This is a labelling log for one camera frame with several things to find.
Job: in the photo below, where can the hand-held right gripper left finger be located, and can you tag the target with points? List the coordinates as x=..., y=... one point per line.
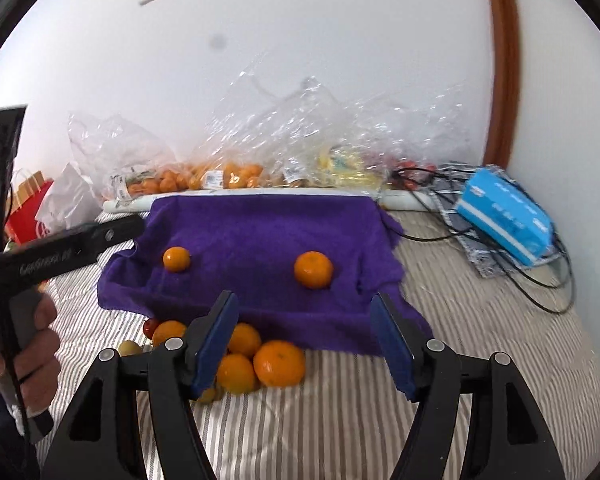
x=215, y=350

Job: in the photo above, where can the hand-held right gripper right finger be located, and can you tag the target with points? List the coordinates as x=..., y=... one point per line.
x=392, y=350

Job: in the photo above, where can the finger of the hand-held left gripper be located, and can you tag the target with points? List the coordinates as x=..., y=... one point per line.
x=115, y=232

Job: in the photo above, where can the medium orange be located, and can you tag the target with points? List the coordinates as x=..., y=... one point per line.
x=167, y=332
x=246, y=339
x=313, y=269
x=236, y=373

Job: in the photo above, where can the large orange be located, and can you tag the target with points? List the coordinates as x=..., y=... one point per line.
x=279, y=363

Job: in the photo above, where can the small orange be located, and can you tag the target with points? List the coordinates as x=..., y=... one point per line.
x=176, y=259

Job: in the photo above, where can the red cherry tomato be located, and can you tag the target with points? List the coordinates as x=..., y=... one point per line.
x=151, y=326

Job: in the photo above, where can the person's left hand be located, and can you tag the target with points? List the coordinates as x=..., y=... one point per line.
x=42, y=367

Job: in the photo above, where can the small yellow-green fruit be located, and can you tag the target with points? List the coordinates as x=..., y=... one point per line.
x=130, y=347
x=207, y=395

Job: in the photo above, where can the white plastic bag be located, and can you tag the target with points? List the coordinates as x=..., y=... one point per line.
x=65, y=200

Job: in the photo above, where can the clear bag of leafy mandarins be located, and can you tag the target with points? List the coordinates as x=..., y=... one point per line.
x=125, y=150

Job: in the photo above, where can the purple towel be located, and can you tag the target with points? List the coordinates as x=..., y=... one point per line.
x=260, y=230

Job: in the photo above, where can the clear bag of small oranges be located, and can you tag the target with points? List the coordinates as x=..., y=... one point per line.
x=250, y=150

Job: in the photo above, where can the blue tissue packet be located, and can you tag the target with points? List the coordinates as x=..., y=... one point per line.
x=505, y=215

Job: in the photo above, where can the red tomatoes pack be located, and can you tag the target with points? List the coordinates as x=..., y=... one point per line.
x=415, y=165

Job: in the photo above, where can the clear bag of yellow fruit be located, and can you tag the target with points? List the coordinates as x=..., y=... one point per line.
x=360, y=125

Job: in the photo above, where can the brown wooden door frame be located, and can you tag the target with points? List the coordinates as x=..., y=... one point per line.
x=505, y=60

